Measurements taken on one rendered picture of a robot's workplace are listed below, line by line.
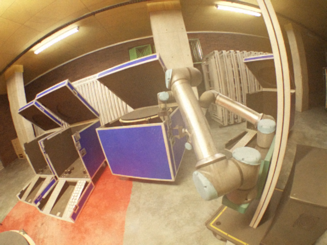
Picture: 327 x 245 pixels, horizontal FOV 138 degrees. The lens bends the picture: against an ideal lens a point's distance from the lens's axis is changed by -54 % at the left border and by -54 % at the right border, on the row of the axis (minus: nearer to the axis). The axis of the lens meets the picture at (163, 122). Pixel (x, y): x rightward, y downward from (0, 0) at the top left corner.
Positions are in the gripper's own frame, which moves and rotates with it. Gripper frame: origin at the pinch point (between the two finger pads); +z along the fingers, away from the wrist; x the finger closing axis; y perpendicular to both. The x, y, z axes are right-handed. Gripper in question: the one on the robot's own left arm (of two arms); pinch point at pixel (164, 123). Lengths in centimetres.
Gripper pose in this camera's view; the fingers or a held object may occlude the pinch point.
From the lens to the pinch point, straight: 150.3
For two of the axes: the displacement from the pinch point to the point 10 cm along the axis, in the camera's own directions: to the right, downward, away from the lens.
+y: 3.2, -1.4, 9.4
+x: -9.4, 0.8, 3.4
